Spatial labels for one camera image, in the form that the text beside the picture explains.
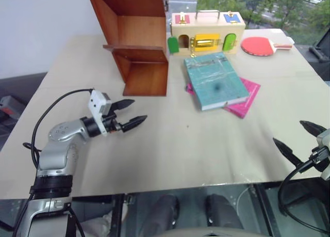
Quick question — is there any wooden shelf unit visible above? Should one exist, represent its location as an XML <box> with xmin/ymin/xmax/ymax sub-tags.
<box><xmin>86</xmin><ymin>0</ymin><xmax>194</xmax><ymax>97</ymax></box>

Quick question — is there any wooden lock activity box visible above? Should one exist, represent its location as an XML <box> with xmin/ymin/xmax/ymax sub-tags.
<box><xmin>167</xmin><ymin>10</ymin><xmax>245</xmax><ymax>58</ymax></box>

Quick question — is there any thick teal book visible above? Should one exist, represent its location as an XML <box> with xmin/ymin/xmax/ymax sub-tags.
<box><xmin>183</xmin><ymin>52</ymin><xmax>251</xmax><ymax>112</ymax></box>

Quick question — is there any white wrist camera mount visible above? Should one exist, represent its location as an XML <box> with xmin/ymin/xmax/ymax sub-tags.
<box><xmin>316</xmin><ymin>128</ymin><xmax>330</xmax><ymax>181</ymax></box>
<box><xmin>87</xmin><ymin>89</ymin><xmax>113</xmax><ymax>137</ymax></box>

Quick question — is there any thin pink book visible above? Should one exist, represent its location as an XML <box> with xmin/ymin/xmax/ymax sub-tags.
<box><xmin>185</xmin><ymin>76</ymin><xmax>261</xmax><ymax>119</ymax></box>

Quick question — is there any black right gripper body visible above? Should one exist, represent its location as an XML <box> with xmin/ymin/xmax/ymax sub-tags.
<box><xmin>308</xmin><ymin>146</ymin><xmax>330</xmax><ymax>172</ymax></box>

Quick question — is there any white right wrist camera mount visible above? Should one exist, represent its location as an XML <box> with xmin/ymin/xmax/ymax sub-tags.
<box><xmin>316</xmin><ymin>128</ymin><xmax>330</xmax><ymax>181</ymax></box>

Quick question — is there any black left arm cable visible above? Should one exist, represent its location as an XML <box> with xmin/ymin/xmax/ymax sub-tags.
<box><xmin>22</xmin><ymin>88</ymin><xmax>94</xmax><ymax>170</ymax></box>

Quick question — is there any grey red box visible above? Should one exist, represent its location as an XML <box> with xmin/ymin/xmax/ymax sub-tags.
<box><xmin>0</xmin><ymin>94</ymin><xmax>27</xmax><ymax>127</ymax></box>

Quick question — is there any black chair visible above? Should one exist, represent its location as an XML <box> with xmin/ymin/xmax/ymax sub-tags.
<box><xmin>308</xmin><ymin>27</ymin><xmax>330</xmax><ymax>65</ymax></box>

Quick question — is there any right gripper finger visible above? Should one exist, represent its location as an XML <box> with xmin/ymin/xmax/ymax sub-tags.
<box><xmin>273</xmin><ymin>137</ymin><xmax>303</xmax><ymax>167</ymax></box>
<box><xmin>299</xmin><ymin>120</ymin><xmax>328</xmax><ymax>139</ymax></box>

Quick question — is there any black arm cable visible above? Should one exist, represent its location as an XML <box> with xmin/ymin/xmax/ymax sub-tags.
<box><xmin>22</xmin><ymin>88</ymin><xmax>94</xmax><ymax>170</ymax></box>
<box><xmin>277</xmin><ymin>156</ymin><xmax>330</xmax><ymax>234</ymax></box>

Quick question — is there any dark grey sofa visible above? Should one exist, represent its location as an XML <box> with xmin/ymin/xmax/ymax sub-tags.
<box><xmin>0</xmin><ymin>71</ymin><xmax>48</xmax><ymax>151</ymax></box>

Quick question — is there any red table tennis paddle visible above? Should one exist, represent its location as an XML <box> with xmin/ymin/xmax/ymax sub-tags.
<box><xmin>240</xmin><ymin>36</ymin><xmax>293</xmax><ymax>57</ymax></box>

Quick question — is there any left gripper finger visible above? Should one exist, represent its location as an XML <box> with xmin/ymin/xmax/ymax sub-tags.
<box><xmin>121</xmin><ymin>115</ymin><xmax>149</xmax><ymax>133</ymax></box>
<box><xmin>111</xmin><ymin>99</ymin><xmax>136</xmax><ymax>112</ymax></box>

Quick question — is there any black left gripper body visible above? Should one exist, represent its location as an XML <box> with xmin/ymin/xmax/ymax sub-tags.
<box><xmin>102</xmin><ymin>109</ymin><xmax>123</xmax><ymax>135</ymax></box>

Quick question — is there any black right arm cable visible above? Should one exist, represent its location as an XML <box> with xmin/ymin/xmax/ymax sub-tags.
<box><xmin>277</xmin><ymin>156</ymin><xmax>330</xmax><ymax>234</ymax></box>

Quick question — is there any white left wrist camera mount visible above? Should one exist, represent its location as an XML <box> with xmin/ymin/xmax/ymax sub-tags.
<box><xmin>87</xmin><ymin>89</ymin><xmax>113</xmax><ymax>137</ymax></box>

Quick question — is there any thin white cable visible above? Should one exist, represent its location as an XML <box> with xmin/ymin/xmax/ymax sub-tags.
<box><xmin>235</xmin><ymin>184</ymin><xmax>256</xmax><ymax>215</ymax></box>

